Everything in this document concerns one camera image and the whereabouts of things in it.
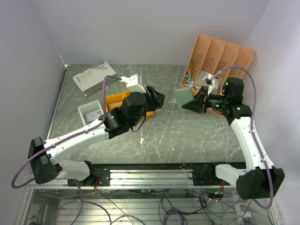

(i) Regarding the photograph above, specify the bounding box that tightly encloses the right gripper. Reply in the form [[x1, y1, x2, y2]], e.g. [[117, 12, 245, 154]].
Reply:
[[182, 86, 229, 114]]

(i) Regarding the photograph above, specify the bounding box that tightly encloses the left yellow bin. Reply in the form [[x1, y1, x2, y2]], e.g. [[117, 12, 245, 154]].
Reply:
[[105, 90, 130, 112]]

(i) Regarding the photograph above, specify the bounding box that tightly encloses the yellow bin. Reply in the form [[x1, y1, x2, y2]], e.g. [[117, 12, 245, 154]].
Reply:
[[124, 92, 154, 117], [105, 90, 130, 112]]

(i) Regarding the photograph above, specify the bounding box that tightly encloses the silver VIP cards stack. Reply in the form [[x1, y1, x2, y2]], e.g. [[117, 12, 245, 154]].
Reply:
[[85, 110, 102, 123]]

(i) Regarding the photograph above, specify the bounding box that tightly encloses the right yellow bin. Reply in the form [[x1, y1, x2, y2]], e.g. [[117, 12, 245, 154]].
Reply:
[[124, 92, 154, 117]]

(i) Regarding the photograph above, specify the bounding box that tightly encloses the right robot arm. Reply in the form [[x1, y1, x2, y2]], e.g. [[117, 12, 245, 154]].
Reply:
[[182, 77, 285, 200]]

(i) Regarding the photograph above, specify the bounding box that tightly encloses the grey white booklet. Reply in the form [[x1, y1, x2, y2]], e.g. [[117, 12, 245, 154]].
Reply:
[[72, 62, 118, 97]]

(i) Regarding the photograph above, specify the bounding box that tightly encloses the gold cards stack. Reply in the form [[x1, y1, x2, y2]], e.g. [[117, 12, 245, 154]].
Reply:
[[108, 102, 122, 111]]

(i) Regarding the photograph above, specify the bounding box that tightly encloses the white bin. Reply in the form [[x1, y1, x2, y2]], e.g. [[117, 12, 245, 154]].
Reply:
[[77, 100, 103, 126]]

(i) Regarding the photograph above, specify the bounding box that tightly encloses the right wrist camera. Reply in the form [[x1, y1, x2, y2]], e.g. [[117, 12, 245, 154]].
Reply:
[[202, 71, 219, 94]]

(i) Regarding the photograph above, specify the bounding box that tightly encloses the orange file organizer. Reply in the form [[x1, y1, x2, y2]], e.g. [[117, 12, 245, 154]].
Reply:
[[178, 34, 254, 117]]

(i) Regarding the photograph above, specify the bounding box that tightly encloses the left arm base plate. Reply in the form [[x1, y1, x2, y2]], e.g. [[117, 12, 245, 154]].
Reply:
[[77, 161, 111, 187]]

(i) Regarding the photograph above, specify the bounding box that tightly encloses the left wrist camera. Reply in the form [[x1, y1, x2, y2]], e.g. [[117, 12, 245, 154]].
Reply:
[[121, 74, 146, 93]]

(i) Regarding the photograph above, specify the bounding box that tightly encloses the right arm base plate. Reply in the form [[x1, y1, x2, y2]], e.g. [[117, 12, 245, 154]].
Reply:
[[187, 163, 221, 186]]

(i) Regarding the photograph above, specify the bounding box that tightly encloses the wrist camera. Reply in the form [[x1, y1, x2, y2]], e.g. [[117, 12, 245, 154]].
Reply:
[[202, 71, 219, 94], [121, 74, 146, 93]]

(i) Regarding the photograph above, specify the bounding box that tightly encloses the aluminium rail frame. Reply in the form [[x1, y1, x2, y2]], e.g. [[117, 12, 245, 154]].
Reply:
[[24, 169, 283, 225]]

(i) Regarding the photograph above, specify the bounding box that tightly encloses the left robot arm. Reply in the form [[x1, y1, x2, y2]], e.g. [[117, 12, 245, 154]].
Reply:
[[28, 86, 165, 186]]

